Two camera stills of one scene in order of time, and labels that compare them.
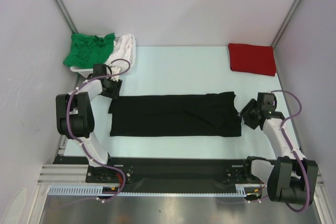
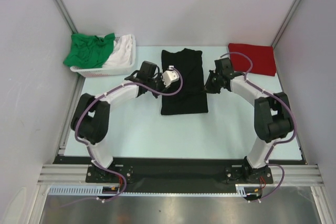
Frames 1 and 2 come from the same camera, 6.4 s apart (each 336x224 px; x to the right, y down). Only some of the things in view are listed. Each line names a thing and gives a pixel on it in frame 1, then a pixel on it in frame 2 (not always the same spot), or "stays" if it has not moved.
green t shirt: (86, 50) stays
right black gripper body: (248, 113) -> (213, 84)
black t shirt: (212, 114) -> (192, 98)
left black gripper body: (113, 88) -> (156, 84)
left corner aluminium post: (58, 0) stays
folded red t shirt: (253, 59) stays
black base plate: (167, 173) stays
